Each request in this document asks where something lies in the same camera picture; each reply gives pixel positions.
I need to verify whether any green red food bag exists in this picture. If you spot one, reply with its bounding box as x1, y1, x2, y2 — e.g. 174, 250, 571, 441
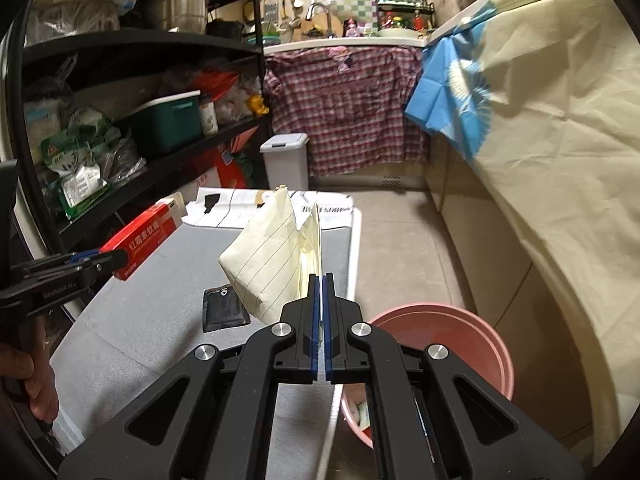
40, 130, 96, 176

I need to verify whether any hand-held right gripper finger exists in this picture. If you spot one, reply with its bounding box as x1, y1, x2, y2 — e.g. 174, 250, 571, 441
322, 272, 586, 480
57, 272, 323, 480

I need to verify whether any steel pot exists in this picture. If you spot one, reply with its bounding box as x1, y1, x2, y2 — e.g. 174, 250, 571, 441
152, 0, 208, 35

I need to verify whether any white lidded trash can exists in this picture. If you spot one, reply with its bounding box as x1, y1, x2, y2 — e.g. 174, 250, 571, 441
259, 133, 310, 192

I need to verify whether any white labelled jar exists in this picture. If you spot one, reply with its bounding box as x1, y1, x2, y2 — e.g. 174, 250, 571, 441
199, 95, 220, 137

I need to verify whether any red plaid shirt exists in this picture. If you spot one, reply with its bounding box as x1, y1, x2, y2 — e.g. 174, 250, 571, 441
264, 45, 432, 177

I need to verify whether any beige cover cloth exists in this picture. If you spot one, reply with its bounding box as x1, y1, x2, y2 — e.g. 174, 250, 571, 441
425, 0, 640, 461

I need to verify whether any green white food bag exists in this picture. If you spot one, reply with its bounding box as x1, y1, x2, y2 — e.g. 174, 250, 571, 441
57, 165, 112, 221

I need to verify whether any green storage box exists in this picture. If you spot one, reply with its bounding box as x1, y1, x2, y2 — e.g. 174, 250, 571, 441
120, 91, 203, 156

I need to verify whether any blue printed cloth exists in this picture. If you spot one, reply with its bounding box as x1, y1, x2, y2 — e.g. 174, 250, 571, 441
404, 2, 497, 161

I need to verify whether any grey mat white border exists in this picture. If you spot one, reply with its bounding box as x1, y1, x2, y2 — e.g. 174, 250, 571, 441
50, 187, 362, 480

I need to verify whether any pink plastic bin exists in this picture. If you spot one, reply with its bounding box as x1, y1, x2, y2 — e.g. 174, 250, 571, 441
341, 302, 515, 450

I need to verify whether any black spice rack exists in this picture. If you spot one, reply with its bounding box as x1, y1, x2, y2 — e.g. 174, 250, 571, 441
376, 0, 435, 31

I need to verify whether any red white sack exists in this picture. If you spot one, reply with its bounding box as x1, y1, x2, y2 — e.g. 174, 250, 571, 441
200, 147, 248, 191

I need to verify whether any red cardboard box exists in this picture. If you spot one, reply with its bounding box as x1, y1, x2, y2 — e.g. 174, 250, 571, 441
99, 199, 185, 281

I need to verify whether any person's left hand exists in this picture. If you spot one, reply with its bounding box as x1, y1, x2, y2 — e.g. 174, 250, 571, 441
0, 342, 59, 423

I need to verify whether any black flat packet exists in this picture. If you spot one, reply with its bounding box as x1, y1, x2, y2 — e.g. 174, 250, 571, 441
202, 286, 251, 332

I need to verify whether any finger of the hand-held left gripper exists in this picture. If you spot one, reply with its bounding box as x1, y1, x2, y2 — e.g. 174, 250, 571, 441
25, 251, 131, 287
11, 249, 110, 279

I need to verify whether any black metal shelf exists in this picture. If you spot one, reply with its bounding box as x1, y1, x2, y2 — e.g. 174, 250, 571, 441
10, 0, 273, 251

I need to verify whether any yellow lined paper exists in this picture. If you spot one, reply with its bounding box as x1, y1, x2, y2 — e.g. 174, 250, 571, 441
218, 186, 323, 325

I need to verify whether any orange bag on shelf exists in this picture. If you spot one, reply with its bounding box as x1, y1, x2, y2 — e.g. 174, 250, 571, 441
192, 71, 240, 101

